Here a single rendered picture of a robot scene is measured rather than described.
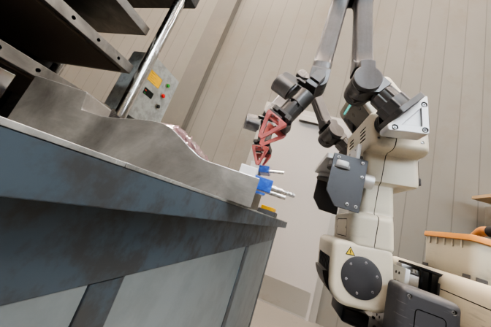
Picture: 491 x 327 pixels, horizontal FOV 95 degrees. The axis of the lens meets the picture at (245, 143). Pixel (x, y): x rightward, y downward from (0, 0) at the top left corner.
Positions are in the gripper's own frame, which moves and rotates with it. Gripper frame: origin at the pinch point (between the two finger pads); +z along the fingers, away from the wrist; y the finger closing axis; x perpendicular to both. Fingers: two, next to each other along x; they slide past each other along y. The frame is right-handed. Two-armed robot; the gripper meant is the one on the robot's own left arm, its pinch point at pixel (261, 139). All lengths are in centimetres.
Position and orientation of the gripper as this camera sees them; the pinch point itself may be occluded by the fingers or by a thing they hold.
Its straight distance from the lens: 66.0
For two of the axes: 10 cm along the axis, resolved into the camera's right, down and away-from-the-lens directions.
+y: -1.2, -3.1, -9.4
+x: 7.1, 6.4, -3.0
